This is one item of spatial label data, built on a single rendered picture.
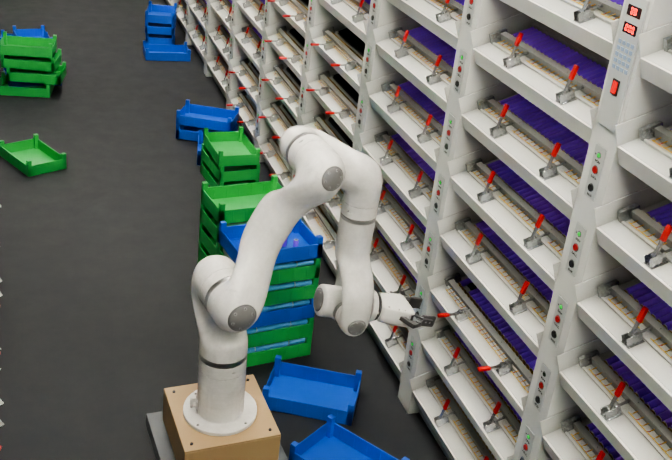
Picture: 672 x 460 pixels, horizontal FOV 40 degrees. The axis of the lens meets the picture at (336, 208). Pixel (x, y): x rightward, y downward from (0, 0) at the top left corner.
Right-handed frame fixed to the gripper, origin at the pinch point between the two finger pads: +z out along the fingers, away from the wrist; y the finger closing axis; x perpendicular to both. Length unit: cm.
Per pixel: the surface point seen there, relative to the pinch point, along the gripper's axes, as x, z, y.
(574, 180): 51, 13, 20
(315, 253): -20, -4, -68
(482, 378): -21.1, 29.0, -2.1
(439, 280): -5.0, 21.0, -30.0
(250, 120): -43, 28, -268
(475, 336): -7.5, 21.1, -2.7
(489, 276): 11.8, 17.8, -3.0
